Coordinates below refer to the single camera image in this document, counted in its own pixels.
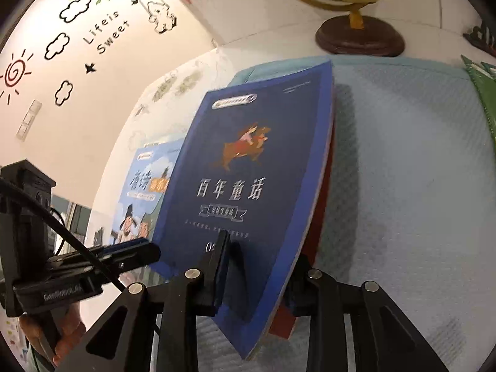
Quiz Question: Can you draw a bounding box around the light blue mat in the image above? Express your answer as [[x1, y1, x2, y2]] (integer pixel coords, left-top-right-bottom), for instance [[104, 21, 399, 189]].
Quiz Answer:
[[227, 55, 496, 372]]

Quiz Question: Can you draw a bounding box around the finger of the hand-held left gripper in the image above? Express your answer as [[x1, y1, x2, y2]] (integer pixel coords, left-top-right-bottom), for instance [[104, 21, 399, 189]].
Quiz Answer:
[[88, 239, 162, 278]]

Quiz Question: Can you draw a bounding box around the light blue cartoon figures book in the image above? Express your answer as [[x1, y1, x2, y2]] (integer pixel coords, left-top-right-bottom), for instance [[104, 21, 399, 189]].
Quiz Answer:
[[115, 137, 186, 281]]

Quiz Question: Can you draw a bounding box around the person's left hand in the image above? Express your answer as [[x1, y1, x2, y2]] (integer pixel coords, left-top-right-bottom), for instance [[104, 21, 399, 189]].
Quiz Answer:
[[19, 301, 86, 369]]

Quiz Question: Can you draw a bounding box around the red book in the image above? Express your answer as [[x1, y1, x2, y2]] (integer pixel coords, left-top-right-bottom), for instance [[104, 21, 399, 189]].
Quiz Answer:
[[267, 118, 336, 339]]

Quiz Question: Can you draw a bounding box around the green book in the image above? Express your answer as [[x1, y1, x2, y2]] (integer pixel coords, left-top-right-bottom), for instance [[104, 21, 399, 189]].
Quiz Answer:
[[460, 55, 496, 142]]

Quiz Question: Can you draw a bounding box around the dark blue storybook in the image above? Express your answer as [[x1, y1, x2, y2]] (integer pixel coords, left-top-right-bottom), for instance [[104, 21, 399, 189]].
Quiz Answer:
[[148, 60, 337, 360]]

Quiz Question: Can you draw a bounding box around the white light switch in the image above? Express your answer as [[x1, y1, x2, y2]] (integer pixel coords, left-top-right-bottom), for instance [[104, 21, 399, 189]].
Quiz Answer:
[[16, 100, 42, 141]]

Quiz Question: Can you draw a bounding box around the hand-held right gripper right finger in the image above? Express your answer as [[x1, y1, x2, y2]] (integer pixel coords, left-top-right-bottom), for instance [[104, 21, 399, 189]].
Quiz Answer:
[[280, 255, 450, 372]]

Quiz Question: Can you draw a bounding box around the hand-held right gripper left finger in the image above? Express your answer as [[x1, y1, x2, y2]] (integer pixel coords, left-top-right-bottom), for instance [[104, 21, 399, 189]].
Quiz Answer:
[[60, 230, 229, 372]]

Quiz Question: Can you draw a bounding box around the black cable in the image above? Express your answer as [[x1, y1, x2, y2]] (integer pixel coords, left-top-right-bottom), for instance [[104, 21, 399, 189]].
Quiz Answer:
[[0, 177, 128, 291]]

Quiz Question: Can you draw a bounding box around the set of wall decals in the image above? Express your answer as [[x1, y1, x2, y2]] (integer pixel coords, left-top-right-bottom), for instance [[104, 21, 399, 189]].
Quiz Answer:
[[0, 0, 179, 107]]

